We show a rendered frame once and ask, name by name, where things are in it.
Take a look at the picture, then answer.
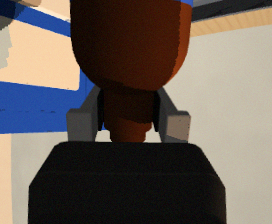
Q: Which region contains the dark blue crate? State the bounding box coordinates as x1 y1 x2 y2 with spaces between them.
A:
0 0 95 134

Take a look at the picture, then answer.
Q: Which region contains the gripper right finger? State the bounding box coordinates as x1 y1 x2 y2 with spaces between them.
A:
152 87 191 143

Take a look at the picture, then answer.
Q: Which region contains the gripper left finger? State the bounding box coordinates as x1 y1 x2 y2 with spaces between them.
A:
66 85 104 141

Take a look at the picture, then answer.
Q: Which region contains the dark brown bottle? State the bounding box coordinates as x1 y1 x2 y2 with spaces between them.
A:
69 0 193 142

